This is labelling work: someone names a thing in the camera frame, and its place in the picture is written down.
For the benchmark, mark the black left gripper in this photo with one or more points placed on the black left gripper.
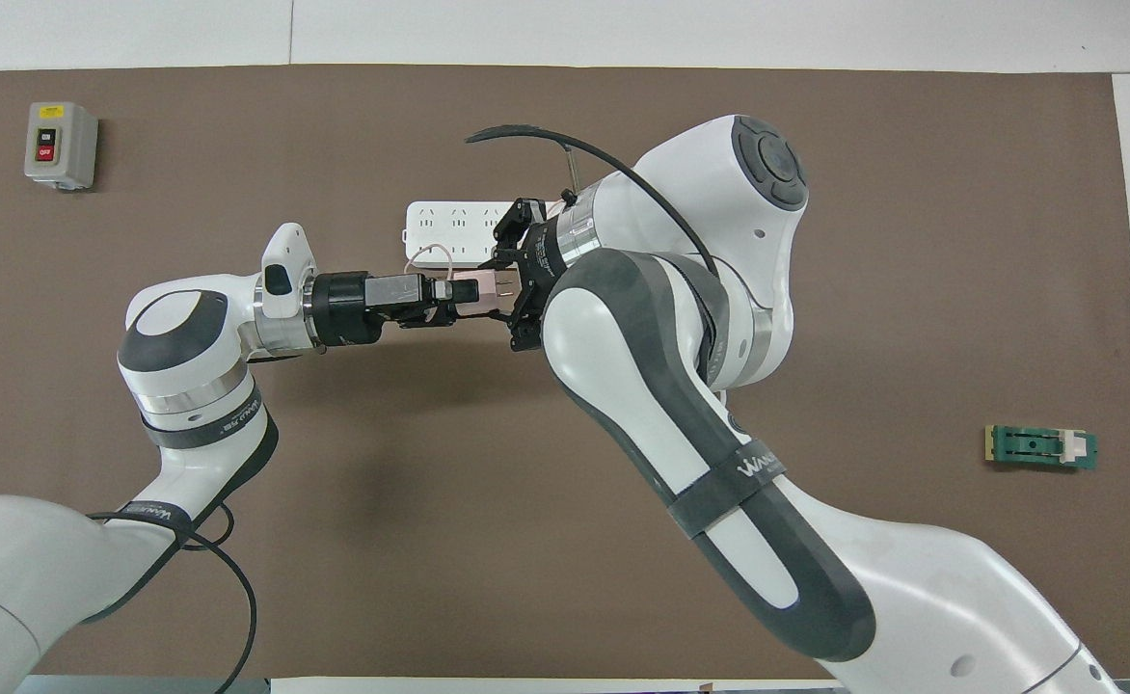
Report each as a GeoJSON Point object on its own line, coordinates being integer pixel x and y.
{"type": "Point", "coordinates": [353, 308]}

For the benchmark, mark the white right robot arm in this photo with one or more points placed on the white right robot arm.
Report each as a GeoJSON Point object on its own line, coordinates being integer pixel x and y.
{"type": "Point", "coordinates": [719, 241]}

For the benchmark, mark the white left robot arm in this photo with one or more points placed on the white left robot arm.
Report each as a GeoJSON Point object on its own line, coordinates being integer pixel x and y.
{"type": "Point", "coordinates": [179, 386]}

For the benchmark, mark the grey on-off switch box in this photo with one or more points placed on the grey on-off switch box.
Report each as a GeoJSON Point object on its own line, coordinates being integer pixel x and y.
{"type": "Point", "coordinates": [61, 145]}

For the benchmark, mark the brown table mat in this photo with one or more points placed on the brown table mat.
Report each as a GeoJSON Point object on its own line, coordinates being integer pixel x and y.
{"type": "Point", "coordinates": [430, 540]}

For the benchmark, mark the pink charger plug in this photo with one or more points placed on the pink charger plug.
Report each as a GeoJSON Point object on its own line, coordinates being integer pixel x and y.
{"type": "Point", "coordinates": [473, 289]}

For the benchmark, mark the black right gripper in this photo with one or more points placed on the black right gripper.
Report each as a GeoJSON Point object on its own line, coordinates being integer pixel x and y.
{"type": "Point", "coordinates": [538, 260]}

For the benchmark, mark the green knife switch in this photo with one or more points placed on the green knife switch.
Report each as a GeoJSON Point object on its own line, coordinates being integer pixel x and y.
{"type": "Point", "coordinates": [1037, 448]}

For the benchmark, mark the white power strip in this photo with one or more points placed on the white power strip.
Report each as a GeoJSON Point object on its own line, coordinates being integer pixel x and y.
{"type": "Point", "coordinates": [440, 226]}

